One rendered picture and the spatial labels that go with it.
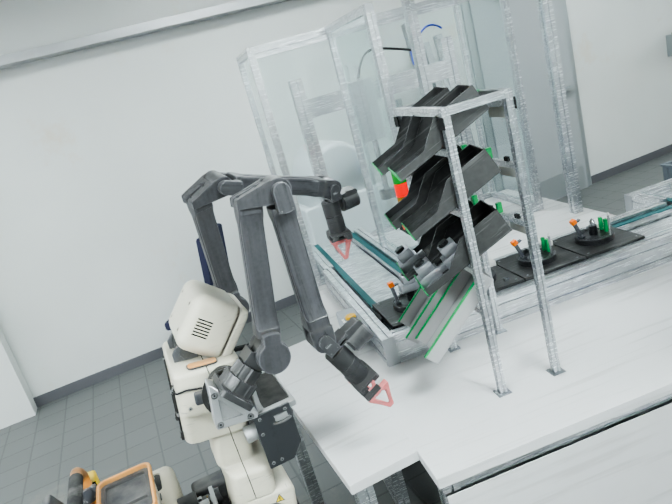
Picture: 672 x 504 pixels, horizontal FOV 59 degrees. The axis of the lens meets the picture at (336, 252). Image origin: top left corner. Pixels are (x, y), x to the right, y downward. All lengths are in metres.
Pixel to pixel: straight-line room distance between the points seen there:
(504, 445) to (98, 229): 3.85
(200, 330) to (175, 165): 3.44
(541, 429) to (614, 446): 0.21
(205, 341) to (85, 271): 3.47
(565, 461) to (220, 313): 0.93
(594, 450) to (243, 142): 3.86
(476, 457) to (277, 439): 0.51
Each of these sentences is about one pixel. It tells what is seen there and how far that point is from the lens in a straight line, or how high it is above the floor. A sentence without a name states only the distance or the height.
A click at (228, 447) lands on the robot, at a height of 0.96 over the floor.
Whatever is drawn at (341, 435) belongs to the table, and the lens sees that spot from 1.75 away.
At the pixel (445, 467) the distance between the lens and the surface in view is 1.55.
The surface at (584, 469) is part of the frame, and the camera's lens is 1.72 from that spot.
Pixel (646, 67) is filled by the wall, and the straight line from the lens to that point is 7.29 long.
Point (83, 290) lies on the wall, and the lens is 4.97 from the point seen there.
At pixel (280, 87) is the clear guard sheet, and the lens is 3.27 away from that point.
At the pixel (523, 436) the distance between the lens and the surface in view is 1.60.
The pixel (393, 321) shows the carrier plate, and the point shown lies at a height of 0.97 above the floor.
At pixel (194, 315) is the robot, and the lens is 1.50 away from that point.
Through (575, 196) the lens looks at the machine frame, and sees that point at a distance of 3.10.
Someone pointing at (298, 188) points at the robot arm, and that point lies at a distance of 1.80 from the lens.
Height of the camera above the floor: 1.82
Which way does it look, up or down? 17 degrees down
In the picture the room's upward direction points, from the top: 16 degrees counter-clockwise
